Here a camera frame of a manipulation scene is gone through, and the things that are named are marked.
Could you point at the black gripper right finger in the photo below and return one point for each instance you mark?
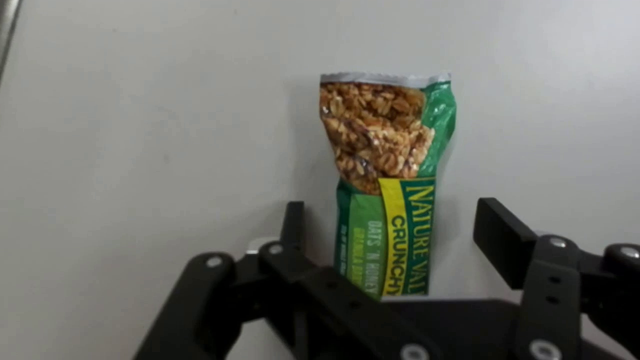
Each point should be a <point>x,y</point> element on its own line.
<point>552,280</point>

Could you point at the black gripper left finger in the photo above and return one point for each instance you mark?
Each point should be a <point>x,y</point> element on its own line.
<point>293,312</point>

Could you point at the green granola snack packet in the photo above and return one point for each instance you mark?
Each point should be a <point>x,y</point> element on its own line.
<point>386,133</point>

